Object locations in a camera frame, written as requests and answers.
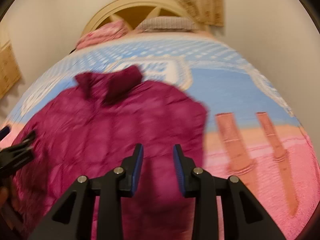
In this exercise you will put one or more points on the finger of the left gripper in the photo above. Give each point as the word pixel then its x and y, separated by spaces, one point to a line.
pixel 4 132
pixel 27 141

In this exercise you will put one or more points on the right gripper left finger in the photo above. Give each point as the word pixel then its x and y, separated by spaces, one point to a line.
pixel 72 215

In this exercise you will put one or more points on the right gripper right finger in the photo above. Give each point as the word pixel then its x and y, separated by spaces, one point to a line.
pixel 243 216

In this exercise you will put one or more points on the magenta puffer jacket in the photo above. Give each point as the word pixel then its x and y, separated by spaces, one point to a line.
pixel 90 128

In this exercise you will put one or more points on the person's left hand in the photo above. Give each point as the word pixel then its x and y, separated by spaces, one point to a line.
pixel 4 194

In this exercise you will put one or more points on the beige window curtain left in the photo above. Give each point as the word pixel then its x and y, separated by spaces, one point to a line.
pixel 9 70

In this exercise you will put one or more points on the pink and blue bedspread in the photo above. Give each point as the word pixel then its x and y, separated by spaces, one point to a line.
pixel 250 130

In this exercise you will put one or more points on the folded pink blanket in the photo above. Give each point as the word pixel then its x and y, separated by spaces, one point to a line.
pixel 108 32

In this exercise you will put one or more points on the cream wooden headboard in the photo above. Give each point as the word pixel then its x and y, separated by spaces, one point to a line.
pixel 133 12

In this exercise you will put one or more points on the striped pillow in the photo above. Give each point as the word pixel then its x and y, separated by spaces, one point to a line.
pixel 167 23

